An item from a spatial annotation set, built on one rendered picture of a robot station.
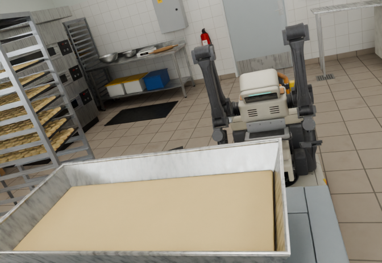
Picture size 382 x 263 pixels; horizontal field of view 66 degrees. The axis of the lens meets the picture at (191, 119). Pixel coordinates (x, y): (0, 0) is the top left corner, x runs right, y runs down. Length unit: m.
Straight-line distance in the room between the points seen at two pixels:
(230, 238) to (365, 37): 5.51
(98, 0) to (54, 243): 6.09
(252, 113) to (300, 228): 1.21
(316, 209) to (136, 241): 0.36
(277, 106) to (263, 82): 0.18
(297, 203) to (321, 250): 0.13
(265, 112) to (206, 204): 1.23
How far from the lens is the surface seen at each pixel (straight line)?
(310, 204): 0.68
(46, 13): 5.00
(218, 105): 1.53
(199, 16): 5.80
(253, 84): 1.66
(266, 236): 0.50
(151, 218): 0.60
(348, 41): 5.83
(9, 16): 2.15
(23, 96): 1.97
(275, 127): 1.78
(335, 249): 0.60
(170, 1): 5.71
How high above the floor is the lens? 1.62
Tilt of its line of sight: 22 degrees down
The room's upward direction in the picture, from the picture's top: 16 degrees counter-clockwise
